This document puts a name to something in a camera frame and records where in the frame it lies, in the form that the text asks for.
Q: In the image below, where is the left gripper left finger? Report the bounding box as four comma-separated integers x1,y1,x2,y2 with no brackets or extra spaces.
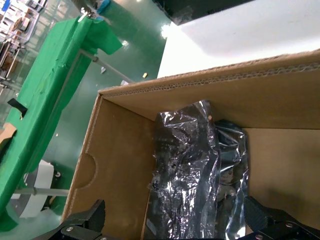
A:
32,199,106,240

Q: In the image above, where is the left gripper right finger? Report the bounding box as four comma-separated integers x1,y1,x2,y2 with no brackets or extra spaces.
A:
237,196,320,240

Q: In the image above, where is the silver antistatic bag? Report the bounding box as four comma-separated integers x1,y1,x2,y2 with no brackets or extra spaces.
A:
214,119,251,238
143,99,222,240

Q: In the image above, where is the brown cardboard box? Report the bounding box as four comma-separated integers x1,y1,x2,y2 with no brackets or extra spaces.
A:
61,48,320,240

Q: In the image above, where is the small black block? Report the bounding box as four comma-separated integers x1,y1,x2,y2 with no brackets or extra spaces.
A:
6,98,28,120

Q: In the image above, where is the green tablecloth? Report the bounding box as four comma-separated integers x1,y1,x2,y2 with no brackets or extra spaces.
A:
0,16,123,232

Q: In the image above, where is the white metal table leg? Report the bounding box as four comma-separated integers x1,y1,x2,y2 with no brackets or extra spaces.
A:
79,48,134,84

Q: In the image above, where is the metal storage rack with boxes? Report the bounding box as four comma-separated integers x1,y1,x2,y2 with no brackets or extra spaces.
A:
0,0,48,83

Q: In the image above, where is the metal cloth clip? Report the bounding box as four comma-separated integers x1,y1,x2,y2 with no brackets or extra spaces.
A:
77,6,97,23

